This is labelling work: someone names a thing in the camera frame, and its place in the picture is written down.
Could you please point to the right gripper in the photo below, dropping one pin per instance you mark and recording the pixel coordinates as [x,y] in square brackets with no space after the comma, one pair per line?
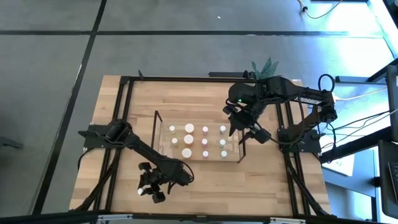
[244,117]

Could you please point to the grey desk panel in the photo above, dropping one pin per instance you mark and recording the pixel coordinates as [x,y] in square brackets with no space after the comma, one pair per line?
[351,183]

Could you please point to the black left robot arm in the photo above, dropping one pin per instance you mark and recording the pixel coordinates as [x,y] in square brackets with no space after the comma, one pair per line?
[146,152]

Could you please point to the green plant in white pot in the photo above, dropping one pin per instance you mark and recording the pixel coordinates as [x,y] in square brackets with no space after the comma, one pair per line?
[265,67]

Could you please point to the long black bar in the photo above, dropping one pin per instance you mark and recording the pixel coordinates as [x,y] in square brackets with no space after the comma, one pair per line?
[227,74]

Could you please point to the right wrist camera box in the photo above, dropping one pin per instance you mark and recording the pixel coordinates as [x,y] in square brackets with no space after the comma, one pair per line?
[261,135]

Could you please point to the grey floor object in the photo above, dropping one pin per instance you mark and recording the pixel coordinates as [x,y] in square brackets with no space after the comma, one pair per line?
[9,143]

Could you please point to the black desk beam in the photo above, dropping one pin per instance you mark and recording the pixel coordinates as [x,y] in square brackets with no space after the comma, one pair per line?
[357,145]

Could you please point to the black monitor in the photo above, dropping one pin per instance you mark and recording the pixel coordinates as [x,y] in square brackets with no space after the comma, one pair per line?
[392,102]

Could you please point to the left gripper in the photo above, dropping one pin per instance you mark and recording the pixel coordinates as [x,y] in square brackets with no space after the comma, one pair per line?
[155,178]

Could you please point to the small green medicine bottle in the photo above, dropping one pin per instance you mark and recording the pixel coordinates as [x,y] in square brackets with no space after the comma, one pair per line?
[222,142]
[224,153]
[222,128]

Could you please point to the silver metal bracket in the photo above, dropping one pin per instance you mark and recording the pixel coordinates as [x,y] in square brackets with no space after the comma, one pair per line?
[287,220]
[113,216]

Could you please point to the small pink medicine bottle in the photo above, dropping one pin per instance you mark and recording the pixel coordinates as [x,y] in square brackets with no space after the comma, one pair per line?
[205,129]
[204,142]
[205,153]

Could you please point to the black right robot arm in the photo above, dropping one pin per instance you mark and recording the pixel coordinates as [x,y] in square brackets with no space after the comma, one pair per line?
[280,88]

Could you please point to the black desk leg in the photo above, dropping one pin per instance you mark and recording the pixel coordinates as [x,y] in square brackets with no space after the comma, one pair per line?
[357,79]

